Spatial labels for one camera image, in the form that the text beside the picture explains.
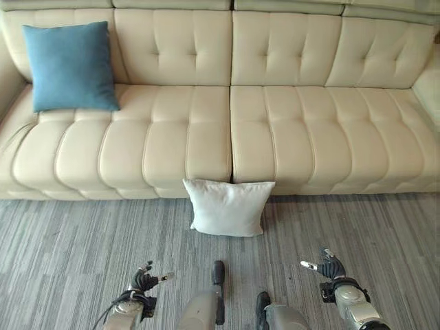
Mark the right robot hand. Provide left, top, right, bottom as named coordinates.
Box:
left=300, top=246, right=347, bottom=279

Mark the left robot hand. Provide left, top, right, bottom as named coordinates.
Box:
left=129, top=260, right=175, bottom=295

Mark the cream tufted leather sofa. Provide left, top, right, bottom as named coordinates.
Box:
left=0, top=0, right=440, bottom=201

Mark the silver right robot leg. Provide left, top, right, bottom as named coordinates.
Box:
left=256, top=291, right=311, bottom=330

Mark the white square cushion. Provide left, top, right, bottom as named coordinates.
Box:
left=182, top=178, right=276, bottom=238

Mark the blue square cushion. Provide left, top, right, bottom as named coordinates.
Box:
left=21, top=21, right=121, bottom=113

